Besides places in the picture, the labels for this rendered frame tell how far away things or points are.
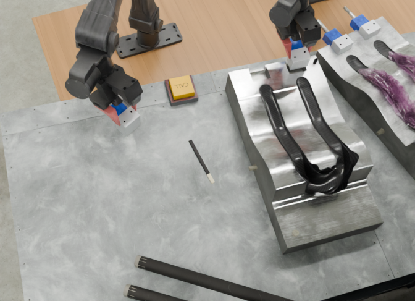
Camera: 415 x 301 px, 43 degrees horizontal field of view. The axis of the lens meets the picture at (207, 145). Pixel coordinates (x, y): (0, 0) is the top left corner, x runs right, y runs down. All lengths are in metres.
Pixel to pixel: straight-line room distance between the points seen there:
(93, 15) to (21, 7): 1.69
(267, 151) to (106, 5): 0.52
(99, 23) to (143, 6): 0.30
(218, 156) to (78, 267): 0.46
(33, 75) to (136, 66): 1.07
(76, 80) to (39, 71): 1.45
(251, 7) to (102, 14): 0.70
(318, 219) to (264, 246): 0.15
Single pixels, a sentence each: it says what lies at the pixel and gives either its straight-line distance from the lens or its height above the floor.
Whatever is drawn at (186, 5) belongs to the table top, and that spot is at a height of 0.80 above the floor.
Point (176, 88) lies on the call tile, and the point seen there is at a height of 0.84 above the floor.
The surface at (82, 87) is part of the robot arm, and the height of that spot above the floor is 1.13.
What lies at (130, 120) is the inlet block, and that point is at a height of 0.95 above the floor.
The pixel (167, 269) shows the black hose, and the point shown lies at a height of 0.85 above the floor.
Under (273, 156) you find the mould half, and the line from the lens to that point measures 1.31.
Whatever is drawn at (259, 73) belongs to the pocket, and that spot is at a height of 0.86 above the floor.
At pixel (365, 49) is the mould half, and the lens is 1.65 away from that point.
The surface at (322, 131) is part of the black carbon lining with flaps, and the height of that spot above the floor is 0.89.
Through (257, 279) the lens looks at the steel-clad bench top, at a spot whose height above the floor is 0.80.
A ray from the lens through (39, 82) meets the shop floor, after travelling 2.54.
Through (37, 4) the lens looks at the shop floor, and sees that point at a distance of 2.83.
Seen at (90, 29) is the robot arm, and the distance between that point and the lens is 1.14.
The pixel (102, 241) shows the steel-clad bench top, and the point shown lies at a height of 0.80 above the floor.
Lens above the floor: 2.08
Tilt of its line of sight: 63 degrees down
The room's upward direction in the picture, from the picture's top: 10 degrees clockwise
